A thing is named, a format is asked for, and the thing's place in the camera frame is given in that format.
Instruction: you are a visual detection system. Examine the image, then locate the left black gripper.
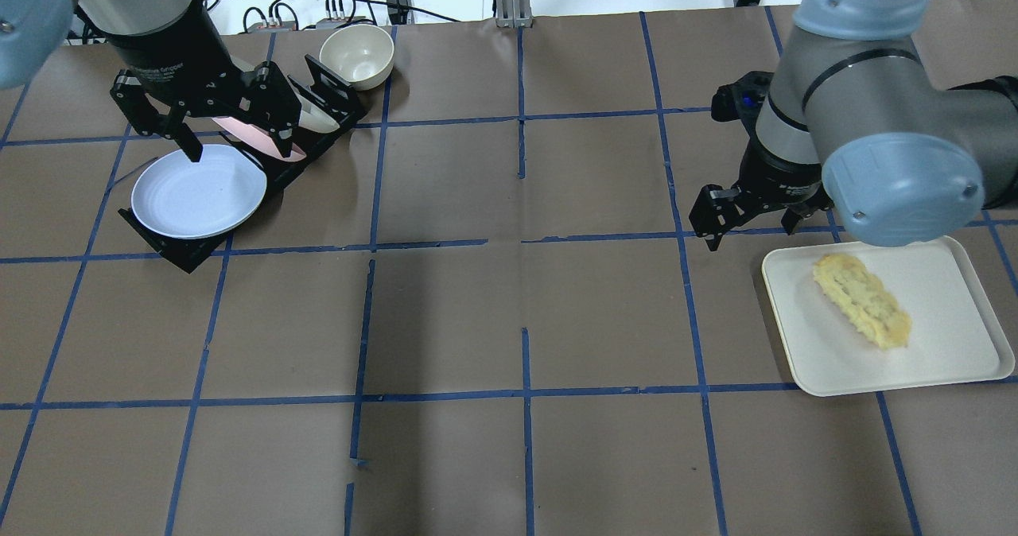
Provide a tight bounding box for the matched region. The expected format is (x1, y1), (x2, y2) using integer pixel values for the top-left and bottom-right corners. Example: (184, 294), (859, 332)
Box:
(110, 26), (301, 163)

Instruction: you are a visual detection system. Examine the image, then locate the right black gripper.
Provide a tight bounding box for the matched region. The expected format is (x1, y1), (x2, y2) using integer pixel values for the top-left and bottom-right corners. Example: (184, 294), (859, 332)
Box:
(690, 71), (833, 252)

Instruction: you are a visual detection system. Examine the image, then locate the yellow bread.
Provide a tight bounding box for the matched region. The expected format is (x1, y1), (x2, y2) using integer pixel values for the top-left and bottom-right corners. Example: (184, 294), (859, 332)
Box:
(812, 253), (912, 350)

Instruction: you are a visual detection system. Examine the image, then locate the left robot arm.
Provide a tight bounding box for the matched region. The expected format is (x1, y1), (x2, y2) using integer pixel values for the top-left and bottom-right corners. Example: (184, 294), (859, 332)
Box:
(1, 0), (301, 162)

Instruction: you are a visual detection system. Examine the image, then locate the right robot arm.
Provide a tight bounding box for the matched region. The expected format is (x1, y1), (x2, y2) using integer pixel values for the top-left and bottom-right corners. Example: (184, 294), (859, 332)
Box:
(690, 0), (1017, 251)

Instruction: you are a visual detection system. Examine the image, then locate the pink plate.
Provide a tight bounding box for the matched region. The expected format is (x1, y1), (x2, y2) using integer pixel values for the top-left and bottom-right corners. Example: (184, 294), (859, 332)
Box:
(212, 117), (308, 163)

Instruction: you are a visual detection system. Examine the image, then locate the cream plate in rack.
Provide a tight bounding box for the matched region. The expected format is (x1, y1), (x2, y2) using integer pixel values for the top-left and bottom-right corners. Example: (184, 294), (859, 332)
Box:
(298, 96), (340, 134)

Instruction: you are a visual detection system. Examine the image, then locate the black dish rack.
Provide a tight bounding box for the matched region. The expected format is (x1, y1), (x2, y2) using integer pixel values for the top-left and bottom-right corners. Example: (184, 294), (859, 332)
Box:
(110, 56), (367, 272)

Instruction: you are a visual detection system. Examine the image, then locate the cream bowl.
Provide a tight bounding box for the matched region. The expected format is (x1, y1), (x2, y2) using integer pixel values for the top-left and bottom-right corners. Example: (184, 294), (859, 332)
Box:
(317, 24), (395, 91)

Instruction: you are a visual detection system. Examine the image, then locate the cream tray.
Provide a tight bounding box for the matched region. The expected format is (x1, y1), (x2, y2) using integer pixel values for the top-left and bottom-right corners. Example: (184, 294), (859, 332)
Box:
(761, 236), (1016, 396)

